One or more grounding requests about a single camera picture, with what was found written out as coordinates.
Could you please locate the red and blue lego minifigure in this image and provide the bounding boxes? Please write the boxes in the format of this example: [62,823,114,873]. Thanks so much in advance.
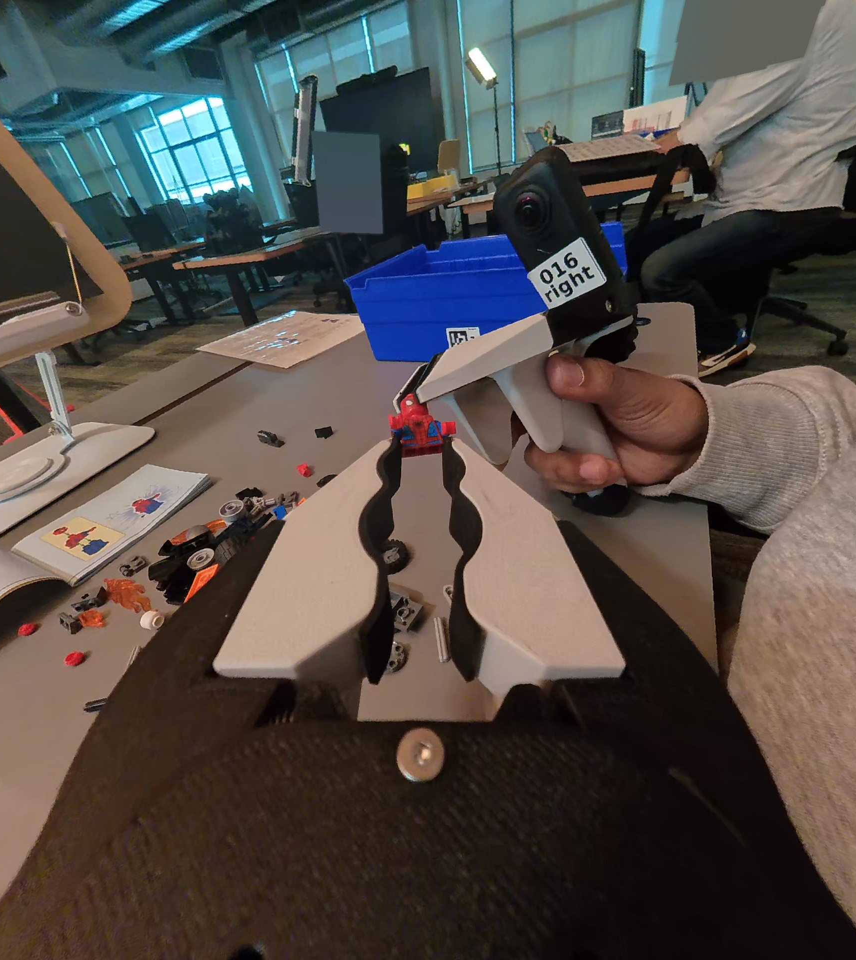
[389,393,459,459]

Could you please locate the large black monitor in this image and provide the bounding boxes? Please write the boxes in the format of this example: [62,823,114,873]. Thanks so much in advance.
[318,67,456,246]

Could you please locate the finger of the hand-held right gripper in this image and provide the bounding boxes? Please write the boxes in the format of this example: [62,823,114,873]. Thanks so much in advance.
[415,311,558,404]
[393,357,442,412]

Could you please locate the wooden office desk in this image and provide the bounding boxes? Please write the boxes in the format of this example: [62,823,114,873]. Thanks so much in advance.
[119,225,348,328]

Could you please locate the person's right hand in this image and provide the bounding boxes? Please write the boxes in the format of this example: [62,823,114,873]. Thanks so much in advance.
[524,352,711,494]

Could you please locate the studio light on stand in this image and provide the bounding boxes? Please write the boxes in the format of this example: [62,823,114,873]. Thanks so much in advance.
[464,47,505,179]

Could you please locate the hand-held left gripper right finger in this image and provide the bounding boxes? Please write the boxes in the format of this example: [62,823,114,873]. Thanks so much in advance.
[439,437,628,700]

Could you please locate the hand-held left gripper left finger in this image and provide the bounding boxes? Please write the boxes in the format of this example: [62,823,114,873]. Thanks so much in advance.
[212,438,403,686]

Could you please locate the white stand base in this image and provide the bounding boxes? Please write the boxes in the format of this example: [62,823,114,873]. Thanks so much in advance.
[0,352,156,520]

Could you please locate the lego instruction booklet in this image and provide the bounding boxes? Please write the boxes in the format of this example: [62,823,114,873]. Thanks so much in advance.
[0,463,213,648]

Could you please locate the blue plastic bin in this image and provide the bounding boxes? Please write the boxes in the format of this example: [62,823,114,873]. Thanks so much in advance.
[343,220,628,363]

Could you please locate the person's right forearm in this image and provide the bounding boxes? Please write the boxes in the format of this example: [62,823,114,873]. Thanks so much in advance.
[634,366,856,960]

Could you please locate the printed paper sheet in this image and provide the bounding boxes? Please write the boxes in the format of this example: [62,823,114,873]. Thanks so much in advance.
[197,309,364,369]

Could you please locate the pile of loose lego pieces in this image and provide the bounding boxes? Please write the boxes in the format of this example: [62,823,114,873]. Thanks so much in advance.
[19,426,453,714]

